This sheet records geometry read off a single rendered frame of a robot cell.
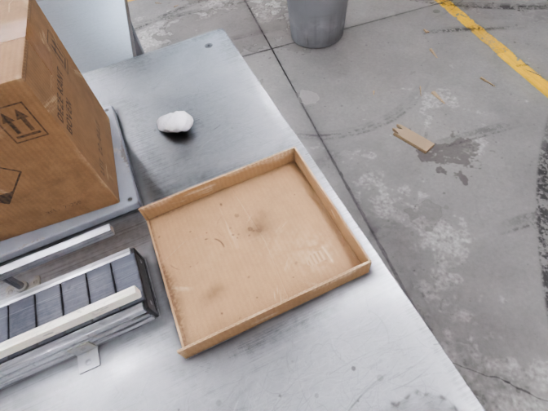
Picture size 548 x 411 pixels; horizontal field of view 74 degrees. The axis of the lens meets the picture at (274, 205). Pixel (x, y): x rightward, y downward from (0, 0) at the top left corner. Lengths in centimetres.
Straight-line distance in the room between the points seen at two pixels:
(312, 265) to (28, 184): 46
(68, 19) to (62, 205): 78
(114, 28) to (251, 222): 79
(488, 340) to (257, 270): 109
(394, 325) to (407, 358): 4
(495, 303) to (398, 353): 106
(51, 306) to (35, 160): 21
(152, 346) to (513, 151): 180
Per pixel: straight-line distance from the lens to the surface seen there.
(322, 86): 220
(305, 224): 62
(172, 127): 79
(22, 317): 65
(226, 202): 66
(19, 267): 59
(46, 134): 60
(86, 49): 119
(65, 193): 69
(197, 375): 57
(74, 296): 62
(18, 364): 63
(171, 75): 98
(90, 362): 63
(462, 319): 153
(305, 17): 239
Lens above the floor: 137
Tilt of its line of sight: 56 degrees down
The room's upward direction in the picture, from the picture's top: 9 degrees counter-clockwise
